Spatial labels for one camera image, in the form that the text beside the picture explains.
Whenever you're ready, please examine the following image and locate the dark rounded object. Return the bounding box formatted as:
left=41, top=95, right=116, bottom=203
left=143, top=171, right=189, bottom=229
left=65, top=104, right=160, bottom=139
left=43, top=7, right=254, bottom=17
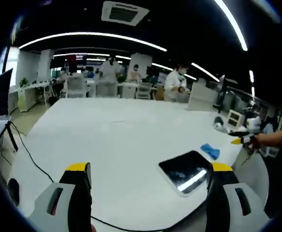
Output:
left=7, top=178, right=20, bottom=206

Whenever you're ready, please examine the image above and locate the red wall screen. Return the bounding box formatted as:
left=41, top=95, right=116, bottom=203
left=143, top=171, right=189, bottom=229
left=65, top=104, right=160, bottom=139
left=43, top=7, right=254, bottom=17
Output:
left=67, top=54, right=87, bottom=66

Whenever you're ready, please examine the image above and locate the ceiling air vent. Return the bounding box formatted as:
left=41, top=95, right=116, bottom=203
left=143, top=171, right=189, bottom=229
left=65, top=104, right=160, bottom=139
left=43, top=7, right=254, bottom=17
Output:
left=101, top=1, right=149, bottom=26

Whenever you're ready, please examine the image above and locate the person's dark clothing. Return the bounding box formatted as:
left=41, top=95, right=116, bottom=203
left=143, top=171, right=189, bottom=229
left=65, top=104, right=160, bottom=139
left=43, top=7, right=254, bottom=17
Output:
left=264, top=145, right=282, bottom=218

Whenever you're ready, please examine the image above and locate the small white shelf box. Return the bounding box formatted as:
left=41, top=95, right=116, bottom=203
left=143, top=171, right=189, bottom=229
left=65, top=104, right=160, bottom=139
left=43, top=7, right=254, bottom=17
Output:
left=227, top=109, right=247, bottom=129

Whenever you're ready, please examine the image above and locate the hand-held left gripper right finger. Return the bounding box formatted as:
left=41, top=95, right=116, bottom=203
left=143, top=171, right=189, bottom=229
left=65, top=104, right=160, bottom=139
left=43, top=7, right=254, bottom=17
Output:
left=205, top=162, right=271, bottom=232

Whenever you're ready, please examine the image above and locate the person's right hand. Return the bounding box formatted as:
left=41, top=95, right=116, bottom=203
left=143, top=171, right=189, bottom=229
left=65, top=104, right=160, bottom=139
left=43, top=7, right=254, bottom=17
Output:
left=251, top=132, right=269, bottom=150

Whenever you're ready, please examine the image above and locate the black cable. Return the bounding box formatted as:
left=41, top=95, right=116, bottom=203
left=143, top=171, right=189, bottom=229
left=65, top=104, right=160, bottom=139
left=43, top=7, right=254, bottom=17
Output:
left=9, top=120, right=161, bottom=232

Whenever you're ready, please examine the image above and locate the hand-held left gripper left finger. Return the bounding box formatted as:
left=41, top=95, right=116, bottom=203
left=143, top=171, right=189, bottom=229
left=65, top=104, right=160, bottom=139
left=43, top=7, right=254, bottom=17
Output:
left=29, top=162, right=93, bottom=232

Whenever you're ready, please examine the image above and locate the straight ceiling light strip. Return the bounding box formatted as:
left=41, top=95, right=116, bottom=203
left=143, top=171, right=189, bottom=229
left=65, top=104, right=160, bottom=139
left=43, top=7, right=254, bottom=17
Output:
left=191, top=62, right=220, bottom=82
left=214, top=0, right=248, bottom=51

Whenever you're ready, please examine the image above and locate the white side desk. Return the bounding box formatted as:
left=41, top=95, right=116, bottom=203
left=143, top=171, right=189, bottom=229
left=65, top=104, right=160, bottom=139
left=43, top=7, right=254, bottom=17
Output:
left=17, top=82, right=52, bottom=113

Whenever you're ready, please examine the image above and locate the blue cleaning cloth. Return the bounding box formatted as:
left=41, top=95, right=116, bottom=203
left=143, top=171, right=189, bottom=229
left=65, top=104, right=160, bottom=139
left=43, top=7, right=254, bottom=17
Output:
left=200, top=143, right=221, bottom=160

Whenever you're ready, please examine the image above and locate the long curved ceiling light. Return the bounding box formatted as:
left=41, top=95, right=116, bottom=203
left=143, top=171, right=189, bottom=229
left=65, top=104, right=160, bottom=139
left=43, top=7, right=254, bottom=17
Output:
left=18, top=32, right=168, bottom=53

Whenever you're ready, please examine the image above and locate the grey round device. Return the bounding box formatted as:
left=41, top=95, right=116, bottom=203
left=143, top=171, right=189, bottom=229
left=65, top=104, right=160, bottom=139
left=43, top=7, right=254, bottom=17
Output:
left=212, top=116, right=230, bottom=133

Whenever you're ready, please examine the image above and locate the white office chair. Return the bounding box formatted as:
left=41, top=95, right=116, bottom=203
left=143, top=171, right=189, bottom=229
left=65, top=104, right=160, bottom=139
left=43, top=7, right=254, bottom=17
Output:
left=135, top=82, right=152, bottom=100
left=67, top=72, right=87, bottom=99

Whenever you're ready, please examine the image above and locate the white desk partition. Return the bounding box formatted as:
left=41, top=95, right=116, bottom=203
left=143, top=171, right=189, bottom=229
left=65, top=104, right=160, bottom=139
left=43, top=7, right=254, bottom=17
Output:
left=188, top=81, right=220, bottom=112

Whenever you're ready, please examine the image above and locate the grey upright stand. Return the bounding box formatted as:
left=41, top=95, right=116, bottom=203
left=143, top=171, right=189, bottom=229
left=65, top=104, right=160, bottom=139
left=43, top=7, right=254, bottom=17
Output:
left=213, top=74, right=228, bottom=114

